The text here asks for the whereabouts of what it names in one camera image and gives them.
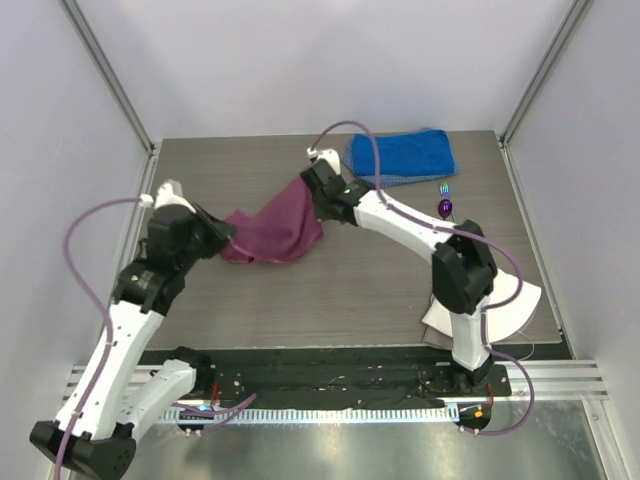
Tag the iridescent purple spoon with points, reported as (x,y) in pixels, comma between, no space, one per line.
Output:
(445,208)

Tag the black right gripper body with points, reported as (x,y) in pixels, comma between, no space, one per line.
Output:
(314,179)

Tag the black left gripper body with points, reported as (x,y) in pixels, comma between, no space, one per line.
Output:
(204,243)

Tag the magenta satin napkin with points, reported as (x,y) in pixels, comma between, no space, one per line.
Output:
(283,231)

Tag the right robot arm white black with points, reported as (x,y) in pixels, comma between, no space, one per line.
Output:
(462,268)

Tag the aluminium frame post right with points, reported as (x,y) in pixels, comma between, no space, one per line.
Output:
(569,25)

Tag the iridescent fork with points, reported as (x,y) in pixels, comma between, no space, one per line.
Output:
(444,190)

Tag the white slotted cable duct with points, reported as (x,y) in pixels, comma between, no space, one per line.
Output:
(448,413)

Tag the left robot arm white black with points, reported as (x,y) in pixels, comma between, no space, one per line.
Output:
(97,431)

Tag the blue terry towel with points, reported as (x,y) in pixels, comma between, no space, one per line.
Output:
(402,152)

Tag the aluminium front rail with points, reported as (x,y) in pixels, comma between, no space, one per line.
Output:
(550,380)

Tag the white folded cloth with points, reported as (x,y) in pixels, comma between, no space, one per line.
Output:
(502,322)

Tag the aluminium frame post left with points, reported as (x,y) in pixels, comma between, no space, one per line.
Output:
(100,60)

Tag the aluminium frame post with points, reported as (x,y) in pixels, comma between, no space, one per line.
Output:
(100,60)
(569,25)

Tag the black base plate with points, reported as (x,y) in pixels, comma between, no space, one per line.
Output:
(353,398)

